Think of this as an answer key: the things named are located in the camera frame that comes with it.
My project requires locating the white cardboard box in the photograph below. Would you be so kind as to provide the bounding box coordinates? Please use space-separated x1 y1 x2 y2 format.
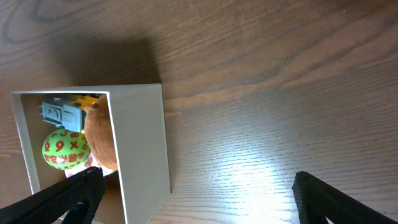
11 84 171 223

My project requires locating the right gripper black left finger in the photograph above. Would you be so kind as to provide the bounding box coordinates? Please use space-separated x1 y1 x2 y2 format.
1 167 105 224

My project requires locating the white pink duck toy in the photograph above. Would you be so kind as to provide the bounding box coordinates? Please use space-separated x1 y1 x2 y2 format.
65 153 116 177

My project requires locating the green patterned ball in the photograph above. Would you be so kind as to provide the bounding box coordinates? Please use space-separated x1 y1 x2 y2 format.
42 128 91 170

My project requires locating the brown plush toy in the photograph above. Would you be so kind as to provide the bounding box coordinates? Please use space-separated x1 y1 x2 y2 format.
84 95 118 170

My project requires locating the yellow grey toy truck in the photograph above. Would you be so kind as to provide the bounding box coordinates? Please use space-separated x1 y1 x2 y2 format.
39 94 99 133

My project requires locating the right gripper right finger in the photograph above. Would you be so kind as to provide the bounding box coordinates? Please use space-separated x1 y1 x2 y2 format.
292 171 397 224

